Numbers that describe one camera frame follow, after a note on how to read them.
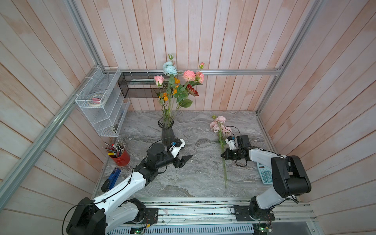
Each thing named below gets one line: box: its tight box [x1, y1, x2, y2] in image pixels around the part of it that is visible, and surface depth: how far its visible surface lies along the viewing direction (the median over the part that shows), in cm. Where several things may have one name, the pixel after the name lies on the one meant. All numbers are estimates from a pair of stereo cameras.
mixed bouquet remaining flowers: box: [154, 53, 206, 122], surface depth 82 cm
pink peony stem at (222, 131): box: [210, 115, 233, 154], surface depth 100 cm
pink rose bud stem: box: [154, 74, 166, 118], surface depth 81 cm
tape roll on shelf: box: [87, 94, 103, 107], surface depth 75 cm
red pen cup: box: [109, 149, 131, 167], surface depth 88 cm
